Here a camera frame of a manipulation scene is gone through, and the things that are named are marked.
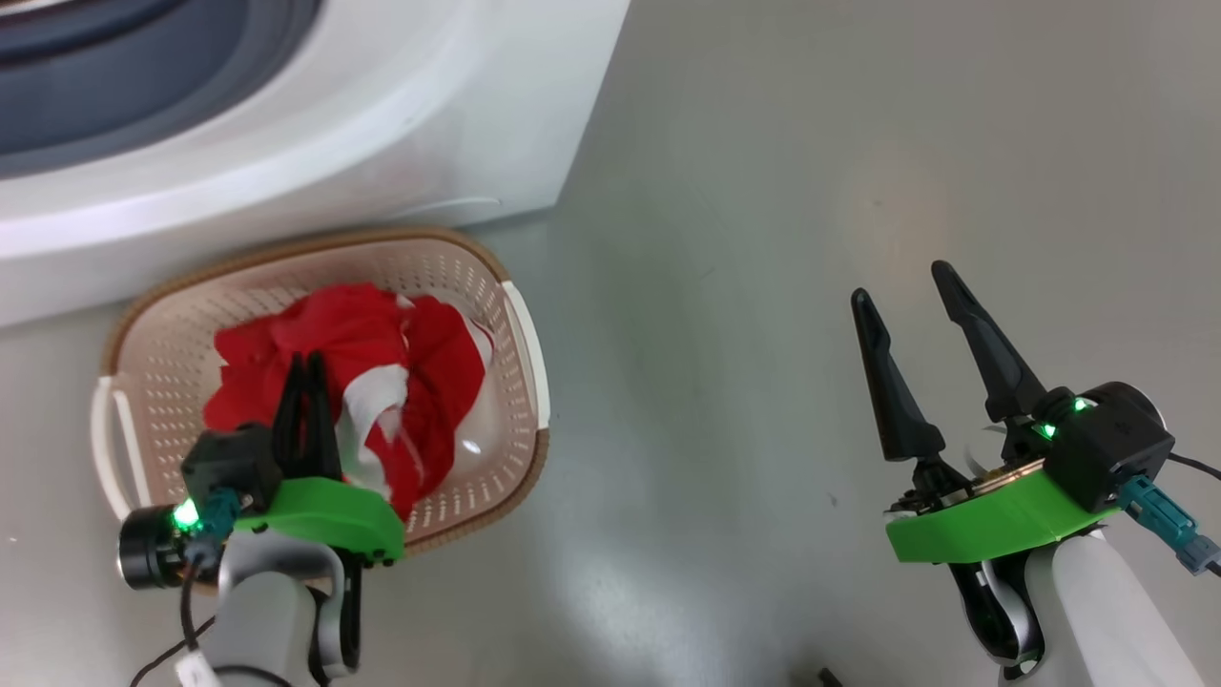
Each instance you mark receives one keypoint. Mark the black round left gripper motor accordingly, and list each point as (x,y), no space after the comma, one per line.
(148,549)

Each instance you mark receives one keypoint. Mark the red white garment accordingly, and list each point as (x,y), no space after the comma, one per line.
(334,334)

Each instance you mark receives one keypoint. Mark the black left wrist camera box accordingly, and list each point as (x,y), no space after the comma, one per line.
(229,463)

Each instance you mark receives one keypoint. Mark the cream perforated laundry basket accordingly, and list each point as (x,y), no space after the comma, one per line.
(162,363)

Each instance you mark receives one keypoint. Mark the teal left camera connector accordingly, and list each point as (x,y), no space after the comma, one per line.
(219,515)

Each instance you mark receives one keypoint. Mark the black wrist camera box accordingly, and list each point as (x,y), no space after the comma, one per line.
(229,463)
(1111,453)

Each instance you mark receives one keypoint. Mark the grey rubber door seal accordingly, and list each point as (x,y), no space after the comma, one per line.
(143,86)

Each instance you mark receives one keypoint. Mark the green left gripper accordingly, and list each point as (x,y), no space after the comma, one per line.
(334,510)

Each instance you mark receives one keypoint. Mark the teal right camera connector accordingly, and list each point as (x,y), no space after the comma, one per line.
(1169,520)

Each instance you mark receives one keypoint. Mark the white washing machine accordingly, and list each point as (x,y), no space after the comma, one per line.
(410,114)

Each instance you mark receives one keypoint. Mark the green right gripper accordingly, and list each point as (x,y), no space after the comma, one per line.
(992,525)

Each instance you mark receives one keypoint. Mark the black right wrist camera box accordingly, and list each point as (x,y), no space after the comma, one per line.
(1111,453)

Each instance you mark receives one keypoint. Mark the teal camera connector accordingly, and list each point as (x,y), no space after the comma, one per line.
(1169,520)
(219,515)

